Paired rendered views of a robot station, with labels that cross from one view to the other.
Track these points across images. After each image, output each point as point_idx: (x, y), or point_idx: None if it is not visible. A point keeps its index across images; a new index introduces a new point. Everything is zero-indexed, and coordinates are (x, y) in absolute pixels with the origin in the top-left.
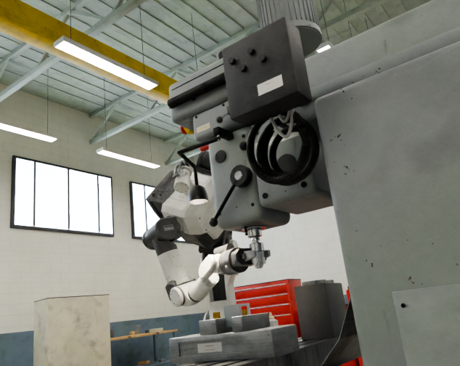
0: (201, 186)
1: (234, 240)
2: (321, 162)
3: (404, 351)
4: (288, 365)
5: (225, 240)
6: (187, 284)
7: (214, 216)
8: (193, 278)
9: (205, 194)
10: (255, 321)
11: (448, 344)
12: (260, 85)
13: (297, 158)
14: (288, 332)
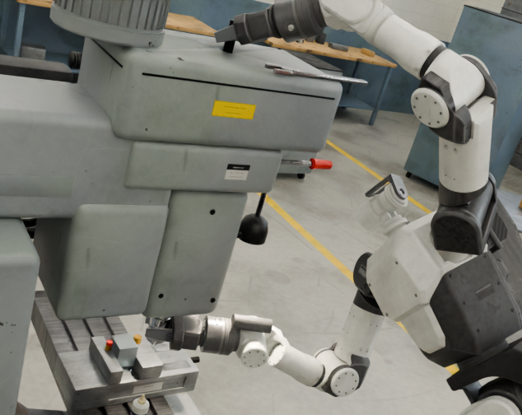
0: (245, 217)
1: (496, 403)
2: (44, 237)
3: None
4: (76, 412)
5: (468, 380)
6: (330, 358)
7: (396, 300)
8: (351, 364)
9: (240, 230)
10: (98, 357)
11: None
12: None
13: None
14: (67, 380)
